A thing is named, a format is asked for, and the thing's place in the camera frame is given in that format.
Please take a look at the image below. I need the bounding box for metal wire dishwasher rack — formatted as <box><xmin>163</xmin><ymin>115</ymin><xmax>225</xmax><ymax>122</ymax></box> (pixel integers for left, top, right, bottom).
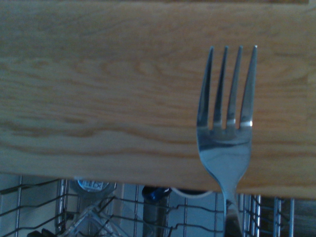
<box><xmin>0</xmin><ymin>176</ymin><xmax>296</xmax><ymax>237</ymax></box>

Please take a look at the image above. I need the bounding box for silver metal fork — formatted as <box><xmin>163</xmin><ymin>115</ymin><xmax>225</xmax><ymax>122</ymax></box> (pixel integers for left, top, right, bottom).
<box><xmin>196</xmin><ymin>44</ymin><xmax>258</xmax><ymax>237</ymax></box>

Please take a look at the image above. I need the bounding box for clear glass in rack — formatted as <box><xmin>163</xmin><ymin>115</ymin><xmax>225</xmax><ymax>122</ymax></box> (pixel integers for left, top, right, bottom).
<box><xmin>59</xmin><ymin>176</ymin><xmax>124</xmax><ymax>237</ymax></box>

